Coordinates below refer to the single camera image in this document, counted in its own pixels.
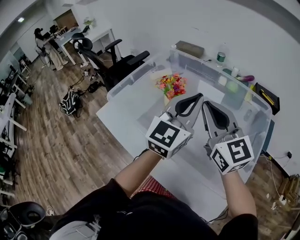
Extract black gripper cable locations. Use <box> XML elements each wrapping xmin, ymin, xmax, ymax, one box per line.
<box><xmin>133</xmin><ymin>150</ymin><xmax>149</xmax><ymax>162</ymax></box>

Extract white desk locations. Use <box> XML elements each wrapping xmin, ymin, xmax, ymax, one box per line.
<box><xmin>54</xmin><ymin>29</ymin><xmax>90</xmax><ymax>67</ymax></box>
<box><xmin>88</xmin><ymin>27</ymin><xmax>118</xmax><ymax>60</ymax></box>

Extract dark green desk pad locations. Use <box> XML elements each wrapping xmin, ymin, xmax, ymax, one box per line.
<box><xmin>222</xmin><ymin>67</ymin><xmax>249</xmax><ymax>83</ymax></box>

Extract person's right forearm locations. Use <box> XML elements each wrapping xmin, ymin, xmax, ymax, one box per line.
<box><xmin>220</xmin><ymin>168</ymin><xmax>257</xmax><ymax>218</ymax></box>

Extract black office chair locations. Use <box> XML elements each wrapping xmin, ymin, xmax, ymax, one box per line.
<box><xmin>71</xmin><ymin>32</ymin><xmax>150</xmax><ymax>92</ymax></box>

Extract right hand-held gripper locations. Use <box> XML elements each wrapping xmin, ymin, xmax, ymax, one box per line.
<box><xmin>202</xmin><ymin>101</ymin><xmax>255</xmax><ymax>175</ymax></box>

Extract person's black shirt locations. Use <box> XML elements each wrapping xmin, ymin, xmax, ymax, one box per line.
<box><xmin>49</xmin><ymin>178</ymin><xmax>258</xmax><ymax>240</ymax></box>

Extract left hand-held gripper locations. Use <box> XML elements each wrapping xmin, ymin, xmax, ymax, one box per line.
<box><xmin>145</xmin><ymin>93</ymin><xmax>204</xmax><ymax>160</ymax></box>

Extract clear plastic storage bin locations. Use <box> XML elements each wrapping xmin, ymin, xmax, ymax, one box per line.
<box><xmin>107</xmin><ymin>48</ymin><xmax>273</xmax><ymax>186</ymax></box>

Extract white floor cable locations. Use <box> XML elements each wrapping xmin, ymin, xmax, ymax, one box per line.
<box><xmin>264</xmin><ymin>153</ymin><xmax>283</xmax><ymax>199</ymax></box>

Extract purple toy eggplant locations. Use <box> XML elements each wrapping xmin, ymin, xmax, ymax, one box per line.
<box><xmin>236</xmin><ymin>75</ymin><xmax>255</xmax><ymax>83</ymax></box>

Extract person's left forearm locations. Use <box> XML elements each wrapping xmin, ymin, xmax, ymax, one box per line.
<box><xmin>114</xmin><ymin>150</ymin><xmax>162</xmax><ymax>200</ymax></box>

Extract yellow pen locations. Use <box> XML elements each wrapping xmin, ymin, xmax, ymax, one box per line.
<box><xmin>261</xmin><ymin>89</ymin><xmax>275</xmax><ymax>105</ymax></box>

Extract white card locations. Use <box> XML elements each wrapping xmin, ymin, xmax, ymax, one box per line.
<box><xmin>197</xmin><ymin>79</ymin><xmax>226</xmax><ymax>104</ymax></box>

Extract green toy cabbage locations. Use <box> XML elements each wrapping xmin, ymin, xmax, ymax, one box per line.
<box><xmin>225</xmin><ymin>81</ymin><xmax>240</xmax><ymax>94</ymax></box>

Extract green label water bottle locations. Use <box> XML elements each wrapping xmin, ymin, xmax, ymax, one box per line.
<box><xmin>216</xmin><ymin>43</ymin><xmax>227</xmax><ymax>68</ymax></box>

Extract black desk tray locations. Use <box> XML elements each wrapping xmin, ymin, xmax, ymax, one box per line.
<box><xmin>254</xmin><ymin>82</ymin><xmax>281</xmax><ymax>115</ymax></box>

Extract grey shoulder pack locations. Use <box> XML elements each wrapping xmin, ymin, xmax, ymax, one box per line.
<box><xmin>50</xmin><ymin>220</ymin><xmax>101</xmax><ymax>240</ymax></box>

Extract person's red checked trousers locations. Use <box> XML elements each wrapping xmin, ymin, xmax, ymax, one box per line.
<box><xmin>130</xmin><ymin>175</ymin><xmax>175</xmax><ymax>200</ymax></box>

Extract black white patterned backpack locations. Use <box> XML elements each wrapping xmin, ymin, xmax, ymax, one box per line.
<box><xmin>60</xmin><ymin>90</ymin><xmax>81</xmax><ymax>117</ymax></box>

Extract small black bag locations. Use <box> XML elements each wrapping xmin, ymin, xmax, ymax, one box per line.
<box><xmin>88</xmin><ymin>81</ymin><xmax>105</xmax><ymax>94</ymax></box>

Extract cream rectangular block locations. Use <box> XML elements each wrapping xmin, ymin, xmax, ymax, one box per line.
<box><xmin>150</xmin><ymin>69</ymin><xmax>173</xmax><ymax>81</ymax></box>

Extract colourful flowers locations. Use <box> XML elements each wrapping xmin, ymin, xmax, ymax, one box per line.
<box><xmin>154</xmin><ymin>73</ymin><xmax>188</xmax><ymax>106</ymax></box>

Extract white side table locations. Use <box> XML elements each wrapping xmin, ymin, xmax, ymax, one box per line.
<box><xmin>0</xmin><ymin>92</ymin><xmax>28</xmax><ymax>150</ymax></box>

